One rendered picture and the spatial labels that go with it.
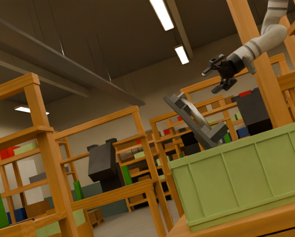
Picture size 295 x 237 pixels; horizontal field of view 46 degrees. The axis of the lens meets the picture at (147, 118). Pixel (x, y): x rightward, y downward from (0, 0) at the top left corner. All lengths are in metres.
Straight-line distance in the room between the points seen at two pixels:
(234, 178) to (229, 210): 0.07
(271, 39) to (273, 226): 0.79
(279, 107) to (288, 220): 1.37
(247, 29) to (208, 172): 1.48
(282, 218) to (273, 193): 0.08
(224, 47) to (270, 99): 10.28
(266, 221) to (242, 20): 1.59
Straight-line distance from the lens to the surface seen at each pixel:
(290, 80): 2.27
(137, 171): 11.59
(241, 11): 2.25
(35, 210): 6.83
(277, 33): 1.40
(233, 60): 1.35
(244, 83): 12.07
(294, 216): 0.81
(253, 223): 0.80
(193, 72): 12.19
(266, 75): 2.14
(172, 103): 0.94
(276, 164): 0.86
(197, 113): 1.27
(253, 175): 0.85
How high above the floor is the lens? 0.94
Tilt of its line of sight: 9 degrees up
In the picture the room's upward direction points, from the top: 17 degrees counter-clockwise
